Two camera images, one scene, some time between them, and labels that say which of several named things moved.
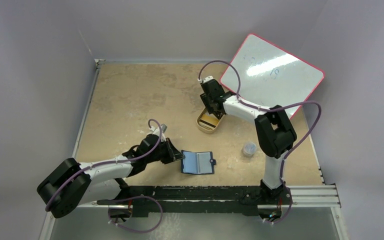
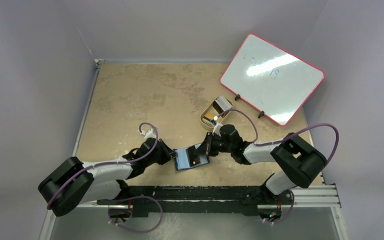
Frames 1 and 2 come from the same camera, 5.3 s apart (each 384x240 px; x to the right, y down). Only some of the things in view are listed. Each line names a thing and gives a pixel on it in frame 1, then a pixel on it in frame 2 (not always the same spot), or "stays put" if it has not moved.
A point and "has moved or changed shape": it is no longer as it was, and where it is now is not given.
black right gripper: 212,103 to 207,145
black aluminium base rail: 168,200 stays put
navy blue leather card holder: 201,163 has moved or changed shape
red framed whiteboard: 268,75 stays put
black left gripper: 172,154 stays put
